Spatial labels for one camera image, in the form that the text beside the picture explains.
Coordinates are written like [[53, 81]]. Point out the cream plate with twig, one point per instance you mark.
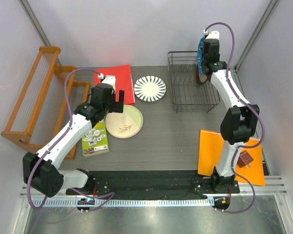
[[125, 124]]

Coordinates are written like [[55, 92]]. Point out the orange wooden rack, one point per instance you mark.
[[40, 110]]

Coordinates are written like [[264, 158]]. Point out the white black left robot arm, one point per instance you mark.
[[41, 169]]

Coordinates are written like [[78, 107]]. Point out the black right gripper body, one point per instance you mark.
[[203, 61]]

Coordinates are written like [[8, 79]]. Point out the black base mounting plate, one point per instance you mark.
[[154, 185]]

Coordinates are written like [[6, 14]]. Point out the black wire dish rack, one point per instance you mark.
[[186, 94]]

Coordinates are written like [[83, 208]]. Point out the blue polka dot plate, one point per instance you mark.
[[200, 54]]

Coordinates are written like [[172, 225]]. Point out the green booklet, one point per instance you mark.
[[95, 141]]

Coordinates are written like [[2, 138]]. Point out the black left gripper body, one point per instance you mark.
[[109, 105]]

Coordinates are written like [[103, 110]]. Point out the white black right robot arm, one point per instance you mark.
[[240, 120]]

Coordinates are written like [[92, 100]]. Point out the small brown block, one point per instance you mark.
[[244, 159]]

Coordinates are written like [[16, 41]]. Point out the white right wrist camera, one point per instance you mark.
[[211, 34]]

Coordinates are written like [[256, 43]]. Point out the red folder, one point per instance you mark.
[[123, 81]]

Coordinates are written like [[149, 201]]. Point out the dark red rimmed plate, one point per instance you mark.
[[202, 78]]

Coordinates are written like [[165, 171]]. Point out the orange folder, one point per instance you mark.
[[210, 149]]

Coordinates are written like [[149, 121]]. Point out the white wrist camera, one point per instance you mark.
[[211, 34], [108, 79]]

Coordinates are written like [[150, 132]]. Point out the white slotted cable duct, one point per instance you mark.
[[88, 202]]

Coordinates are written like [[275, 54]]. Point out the white blue striped plate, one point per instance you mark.
[[149, 89]]

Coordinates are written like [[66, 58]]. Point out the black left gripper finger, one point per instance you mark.
[[117, 108], [121, 97]]

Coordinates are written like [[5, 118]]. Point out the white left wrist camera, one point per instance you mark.
[[108, 79]]

